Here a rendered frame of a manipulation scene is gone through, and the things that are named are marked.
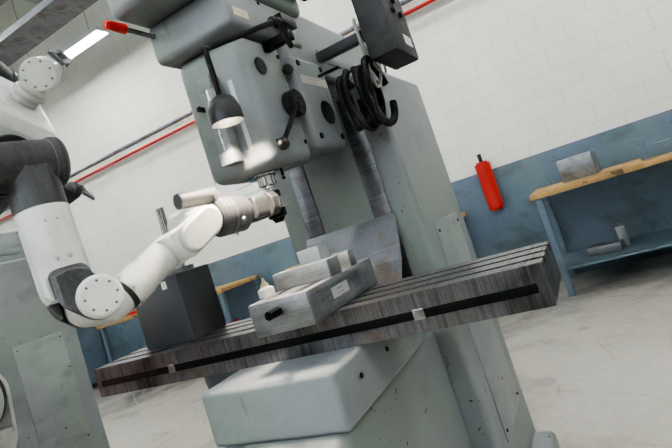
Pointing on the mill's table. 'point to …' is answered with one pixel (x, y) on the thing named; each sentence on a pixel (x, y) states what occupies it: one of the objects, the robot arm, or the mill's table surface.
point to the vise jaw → (307, 273)
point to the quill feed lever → (293, 102)
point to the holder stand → (181, 308)
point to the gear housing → (210, 25)
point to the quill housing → (267, 75)
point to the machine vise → (314, 297)
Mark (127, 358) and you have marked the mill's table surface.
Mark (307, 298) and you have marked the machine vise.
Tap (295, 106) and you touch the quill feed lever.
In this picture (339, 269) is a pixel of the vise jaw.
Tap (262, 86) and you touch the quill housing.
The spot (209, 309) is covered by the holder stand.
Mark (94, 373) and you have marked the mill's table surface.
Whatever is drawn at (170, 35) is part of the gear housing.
